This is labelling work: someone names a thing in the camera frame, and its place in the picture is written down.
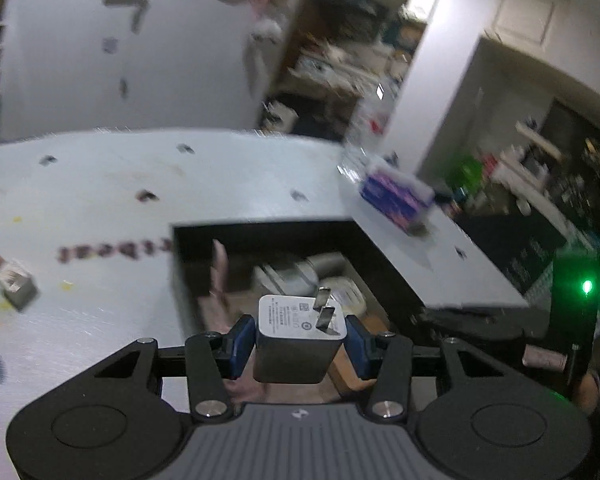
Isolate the black cardboard box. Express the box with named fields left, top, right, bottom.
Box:
left=172, top=219, right=527, bottom=337

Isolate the white power adapter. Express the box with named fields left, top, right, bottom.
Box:
left=253, top=287, right=348, bottom=385

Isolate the grey stapler tool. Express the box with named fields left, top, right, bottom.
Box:
left=252, top=260, right=320, bottom=296

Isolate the purple tissue pack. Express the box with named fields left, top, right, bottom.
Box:
left=360, top=164, right=436, bottom=232

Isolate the small grey plug block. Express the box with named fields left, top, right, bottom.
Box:
left=0, top=254, right=38, bottom=310

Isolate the clear water bottle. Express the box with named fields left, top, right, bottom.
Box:
left=338, top=76, right=400, bottom=183

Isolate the white plush sheep toy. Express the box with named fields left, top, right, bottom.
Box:
left=249, top=18, right=284, bottom=44

